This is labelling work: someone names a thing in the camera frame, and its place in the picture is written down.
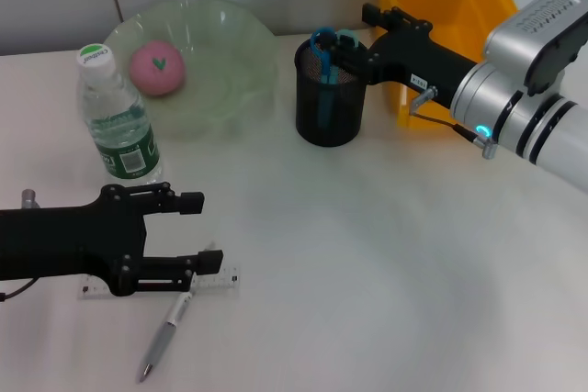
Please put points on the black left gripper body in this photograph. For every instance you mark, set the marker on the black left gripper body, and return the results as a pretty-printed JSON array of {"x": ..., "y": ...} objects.
[{"x": 69, "y": 240}]

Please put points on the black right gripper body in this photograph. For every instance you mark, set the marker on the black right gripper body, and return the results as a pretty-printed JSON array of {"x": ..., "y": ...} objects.
[{"x": 413, "y": 61}]

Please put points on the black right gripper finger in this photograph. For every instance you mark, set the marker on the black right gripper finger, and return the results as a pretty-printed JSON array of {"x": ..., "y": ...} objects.
[
  {"x": 381, "y": 17},
  {"x": 353, "y": 61}
]

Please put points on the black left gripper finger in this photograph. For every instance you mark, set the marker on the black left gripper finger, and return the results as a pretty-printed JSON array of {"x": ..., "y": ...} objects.
[
  {"x": 192, "y": 203},
  {"x": 211, "y": 261}
]

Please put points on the clear plastic ruler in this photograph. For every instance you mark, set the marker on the clear plastic ruler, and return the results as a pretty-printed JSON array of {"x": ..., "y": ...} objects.
[{"x": 220, "y": 282}]

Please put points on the blue scissors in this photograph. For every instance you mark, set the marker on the blue scissors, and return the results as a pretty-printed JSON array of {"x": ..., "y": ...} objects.
[{"x": 324, "y": 89}]

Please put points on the clear plastic water bottle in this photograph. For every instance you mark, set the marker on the clear plastic water bottle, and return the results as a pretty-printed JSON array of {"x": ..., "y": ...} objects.
[{"x": 119, "y": 135}]

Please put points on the pink peach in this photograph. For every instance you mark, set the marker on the pink peach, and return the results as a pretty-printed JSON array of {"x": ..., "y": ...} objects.
[{"x": 154, "y": 77}]

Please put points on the black mesh pen holder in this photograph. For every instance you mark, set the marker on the black mesh pen holder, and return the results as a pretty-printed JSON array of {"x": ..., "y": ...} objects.
[{"x": 349, "y": 121}]

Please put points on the grey white ballpoint pen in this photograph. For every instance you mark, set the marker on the grey white ballpoint pen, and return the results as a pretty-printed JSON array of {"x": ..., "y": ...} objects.
[{"x": 161, "y": 341}]

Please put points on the green glass fruit bowl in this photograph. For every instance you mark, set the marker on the green glass fruit bowl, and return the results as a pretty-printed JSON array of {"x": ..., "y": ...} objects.
[{"x": 220, "y": 89}]

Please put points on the right gripper metal plug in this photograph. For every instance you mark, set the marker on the right gripper metal plug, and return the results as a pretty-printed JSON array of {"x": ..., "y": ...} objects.
[{"x": 425, "y": 97}]

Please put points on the gripper metal plug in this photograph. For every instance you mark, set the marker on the gripper metal plug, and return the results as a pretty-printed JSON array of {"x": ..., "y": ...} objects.
[
  {"x": 425, "y": 97},
  {"x": 30, "y": 199}
]

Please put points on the left gripper metal plug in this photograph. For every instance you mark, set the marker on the left gripper metal plug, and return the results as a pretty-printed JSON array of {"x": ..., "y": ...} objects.
[{"x": 30, "y": 199}]

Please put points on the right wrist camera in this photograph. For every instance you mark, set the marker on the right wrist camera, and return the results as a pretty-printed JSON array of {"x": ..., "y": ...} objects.
[{"x": 537, "y": 29}]

